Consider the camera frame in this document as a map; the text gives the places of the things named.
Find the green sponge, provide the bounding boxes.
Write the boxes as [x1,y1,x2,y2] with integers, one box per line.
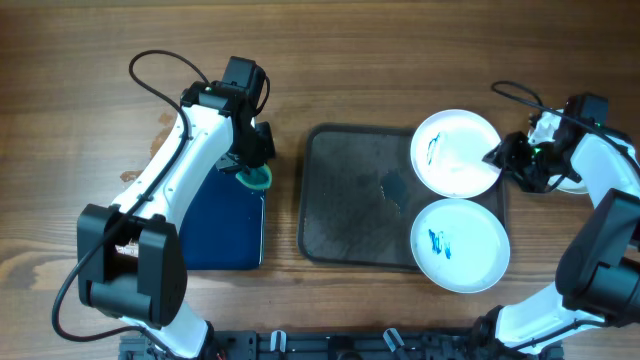
[236,164,273,191]

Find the white plate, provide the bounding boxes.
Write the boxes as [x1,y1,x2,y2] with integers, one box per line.
[410,109,501,198]
[410,199,511,294]
[548,175,588,195]

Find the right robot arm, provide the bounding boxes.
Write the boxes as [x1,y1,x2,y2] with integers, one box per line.
[466,93,639,359]

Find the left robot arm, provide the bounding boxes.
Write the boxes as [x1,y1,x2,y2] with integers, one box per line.
[67,57,275,359]

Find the blue water tray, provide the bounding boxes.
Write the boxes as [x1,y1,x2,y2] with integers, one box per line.
[179,168,266,270]

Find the dark brown serving tray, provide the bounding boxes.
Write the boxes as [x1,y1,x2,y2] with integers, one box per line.
[296,122,506,274]

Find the right black cable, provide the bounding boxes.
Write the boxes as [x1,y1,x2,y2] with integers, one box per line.
[490,80,640,176]

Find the black cable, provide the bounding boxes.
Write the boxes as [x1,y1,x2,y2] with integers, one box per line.
[51,49,211,344]
[490,80,640,176]

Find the left black cable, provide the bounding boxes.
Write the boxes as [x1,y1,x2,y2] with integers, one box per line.
[51,49,211,344]

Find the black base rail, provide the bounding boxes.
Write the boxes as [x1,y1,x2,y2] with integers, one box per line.
[118,327,565,360]

